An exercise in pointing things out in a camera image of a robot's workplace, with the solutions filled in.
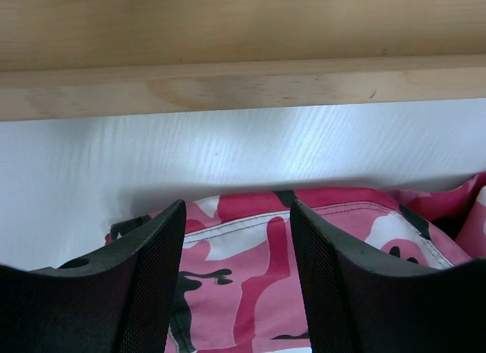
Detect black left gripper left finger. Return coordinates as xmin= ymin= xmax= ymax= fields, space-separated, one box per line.
xmin=1 ymin=200 xmax=186 ymax=352

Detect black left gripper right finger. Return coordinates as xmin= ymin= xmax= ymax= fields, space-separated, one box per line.
xmin=290 ymin=200 xmax=485 ymax=352

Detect pink camouflage trousers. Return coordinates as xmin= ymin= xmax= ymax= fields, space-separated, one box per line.
xmin=104 ymin=170 xmax=486 ymax=353

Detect wooden clothes rack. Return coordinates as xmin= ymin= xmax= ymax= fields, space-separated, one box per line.
xmin=1 ymin=0 xmax=485 ymax=121

